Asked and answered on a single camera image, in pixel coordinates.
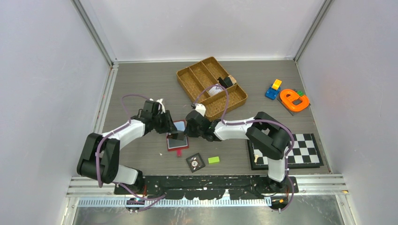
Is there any red leather card holder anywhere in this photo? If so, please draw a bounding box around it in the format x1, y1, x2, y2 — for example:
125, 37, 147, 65
166, 120, 189, 157

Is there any black VIP card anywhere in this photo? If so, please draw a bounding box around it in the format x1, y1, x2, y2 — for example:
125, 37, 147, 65
167, 130, 185, 141
217, 76, 234, 89

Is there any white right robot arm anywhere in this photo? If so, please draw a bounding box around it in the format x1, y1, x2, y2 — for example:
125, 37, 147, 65
184, 110, 295, 192

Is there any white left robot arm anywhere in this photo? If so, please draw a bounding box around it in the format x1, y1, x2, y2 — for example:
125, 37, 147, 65
77, 99, 184, 194

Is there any poker chip in black case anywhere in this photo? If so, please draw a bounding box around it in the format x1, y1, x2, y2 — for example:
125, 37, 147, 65
186, 153, 206, 173

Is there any green rectangular block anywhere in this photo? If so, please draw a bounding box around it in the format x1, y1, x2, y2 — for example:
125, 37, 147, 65
208, 157, 220, 165

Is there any woven wicker divided tray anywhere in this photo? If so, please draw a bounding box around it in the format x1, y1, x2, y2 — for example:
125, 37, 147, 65
176, 56, 248, 121

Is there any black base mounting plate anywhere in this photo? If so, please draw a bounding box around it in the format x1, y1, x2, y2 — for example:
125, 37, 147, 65
114, 175, 299, 200

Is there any blue toy brick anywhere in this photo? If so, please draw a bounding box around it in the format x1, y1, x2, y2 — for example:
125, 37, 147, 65
265, 86, 281, 100

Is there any yellow toy brick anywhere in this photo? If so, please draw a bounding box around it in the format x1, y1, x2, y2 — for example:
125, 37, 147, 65
271, 79, 282, 90

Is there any black white chessboard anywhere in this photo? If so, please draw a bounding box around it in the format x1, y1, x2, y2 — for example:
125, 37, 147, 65
246, 134, 324, 170

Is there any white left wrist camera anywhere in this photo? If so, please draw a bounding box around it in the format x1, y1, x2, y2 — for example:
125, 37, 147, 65
156, 98, 166, 114

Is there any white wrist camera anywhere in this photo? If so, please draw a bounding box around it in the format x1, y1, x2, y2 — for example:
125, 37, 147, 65
156, 98, 166, 114
195, 104, 206, 117

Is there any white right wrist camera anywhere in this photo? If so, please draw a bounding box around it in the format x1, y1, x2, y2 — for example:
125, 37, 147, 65
195, 104, 206, 117

